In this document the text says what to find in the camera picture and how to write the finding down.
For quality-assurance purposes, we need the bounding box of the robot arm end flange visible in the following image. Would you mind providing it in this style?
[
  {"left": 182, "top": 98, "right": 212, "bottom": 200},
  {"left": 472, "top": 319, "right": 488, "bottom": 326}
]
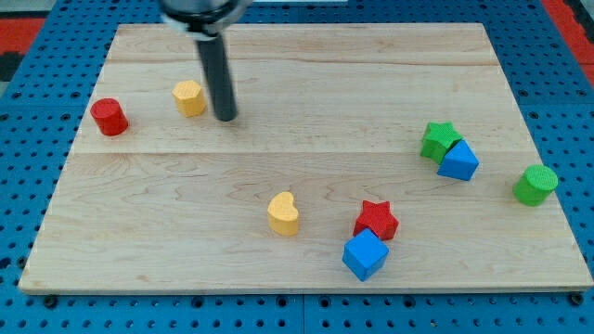
[{"left": 158, "top": 0, "right": 252, "bottom": 41}]

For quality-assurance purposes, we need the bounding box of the yellow heart block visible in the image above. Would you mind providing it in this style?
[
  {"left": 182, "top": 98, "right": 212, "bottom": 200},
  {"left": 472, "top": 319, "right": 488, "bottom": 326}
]
[{"left": 267, "top": 192, "right": 300, "bottom": 237}]

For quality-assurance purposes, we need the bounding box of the light wooden board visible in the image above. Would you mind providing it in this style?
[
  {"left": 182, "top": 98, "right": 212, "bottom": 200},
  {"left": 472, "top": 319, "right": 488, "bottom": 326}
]
[{"left": 19, "top": 23, "right": 593, "bottom": 295}]

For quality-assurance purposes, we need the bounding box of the red star block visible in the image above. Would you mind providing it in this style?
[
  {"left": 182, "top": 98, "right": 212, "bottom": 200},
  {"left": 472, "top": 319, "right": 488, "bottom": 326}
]
[{"left": 353, "top": 200, "right": 399, "bottom": 241}]

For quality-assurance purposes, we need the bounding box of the blue cube block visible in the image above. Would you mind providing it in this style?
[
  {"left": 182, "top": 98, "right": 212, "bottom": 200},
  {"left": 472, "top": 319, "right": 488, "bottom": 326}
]
[{"left": 342, "top": 228, "right": 389, "bottom": 281}]

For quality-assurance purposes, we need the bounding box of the yellow hexagon block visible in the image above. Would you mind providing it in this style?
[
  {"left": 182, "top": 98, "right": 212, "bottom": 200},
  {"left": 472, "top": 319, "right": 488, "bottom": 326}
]
[{"left": 172, "top": 80, "right": 207, "bottom": 118}]

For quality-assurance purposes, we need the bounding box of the green star block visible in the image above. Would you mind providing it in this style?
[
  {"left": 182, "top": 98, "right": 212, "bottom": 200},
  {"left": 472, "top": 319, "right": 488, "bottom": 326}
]
[{"left": 420, "top": 122, "right": 463, "bottom": 164}]

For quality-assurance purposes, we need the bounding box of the blue triangle block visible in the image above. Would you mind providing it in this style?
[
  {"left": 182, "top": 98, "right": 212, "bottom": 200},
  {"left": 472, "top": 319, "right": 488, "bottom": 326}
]
[{"left": 437, "top": 140, "right": 480, "bottom": 181}]

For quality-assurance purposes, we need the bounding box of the red cylinder block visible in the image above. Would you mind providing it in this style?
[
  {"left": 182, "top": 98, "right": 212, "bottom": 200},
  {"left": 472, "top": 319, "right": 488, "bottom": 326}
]
[{"left": 90, "top": 97, "right": 129, "bottom": 136}]

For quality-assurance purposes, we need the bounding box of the green cylinder block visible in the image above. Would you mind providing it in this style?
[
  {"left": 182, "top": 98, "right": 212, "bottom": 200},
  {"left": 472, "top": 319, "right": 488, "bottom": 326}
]
[{"left": 512, "top": 164, "right": 559, "bottom": 207}]

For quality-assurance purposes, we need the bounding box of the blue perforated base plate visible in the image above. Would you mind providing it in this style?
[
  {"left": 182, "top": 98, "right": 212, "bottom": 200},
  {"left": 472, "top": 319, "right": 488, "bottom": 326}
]
[{"left": 1, "top": 0, "right": 593, "bottom": 333}]

